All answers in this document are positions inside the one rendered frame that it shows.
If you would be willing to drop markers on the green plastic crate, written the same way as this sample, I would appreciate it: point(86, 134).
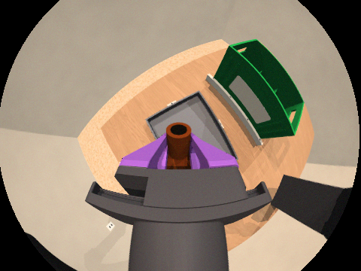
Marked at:
point(262, 97)

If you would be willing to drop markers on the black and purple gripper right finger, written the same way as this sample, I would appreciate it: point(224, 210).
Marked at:
point(208, 156)

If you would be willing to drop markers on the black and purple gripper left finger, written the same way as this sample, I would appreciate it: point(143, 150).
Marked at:
point(152, 156)

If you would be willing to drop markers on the brown bottle with blue label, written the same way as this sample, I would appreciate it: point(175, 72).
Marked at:
point(178, 141)

